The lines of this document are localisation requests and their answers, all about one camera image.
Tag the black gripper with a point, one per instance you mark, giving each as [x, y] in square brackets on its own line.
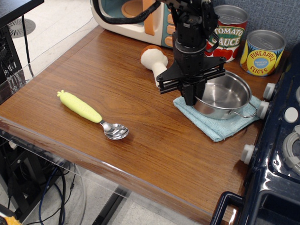
[190, 71]

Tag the stainless steel pot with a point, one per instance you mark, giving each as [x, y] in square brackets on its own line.
[225, 97]

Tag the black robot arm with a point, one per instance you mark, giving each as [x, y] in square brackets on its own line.
[195, 22]

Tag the light blue folded cloth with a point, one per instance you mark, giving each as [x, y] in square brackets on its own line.
[216, 129]

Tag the plush mushroom toy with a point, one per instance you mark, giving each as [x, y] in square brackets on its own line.
[154, 59]

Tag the toy microwave teal and cream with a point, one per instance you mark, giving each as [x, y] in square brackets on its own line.
[122, 17]

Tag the tomato sauce can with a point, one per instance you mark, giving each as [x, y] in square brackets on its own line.
[232, 24]

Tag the pineapple slices can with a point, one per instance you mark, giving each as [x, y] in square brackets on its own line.
[262, 52]

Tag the dark blue toy stove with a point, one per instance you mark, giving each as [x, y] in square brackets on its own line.
[272, 184]

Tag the spoon with yellow-green handle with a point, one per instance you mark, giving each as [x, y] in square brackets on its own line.
[111, 130]

